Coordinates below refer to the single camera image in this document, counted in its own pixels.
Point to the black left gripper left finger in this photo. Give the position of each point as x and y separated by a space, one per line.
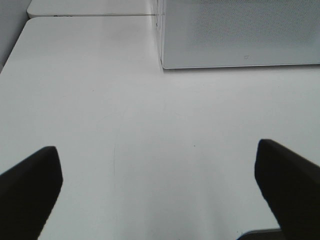
28 193

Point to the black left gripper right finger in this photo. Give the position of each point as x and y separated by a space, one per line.
290 184

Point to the white partition stand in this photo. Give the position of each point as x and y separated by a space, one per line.
13 17

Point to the white microwave oven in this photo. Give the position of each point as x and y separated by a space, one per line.
237 32

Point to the white rear table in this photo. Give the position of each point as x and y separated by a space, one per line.
89 8

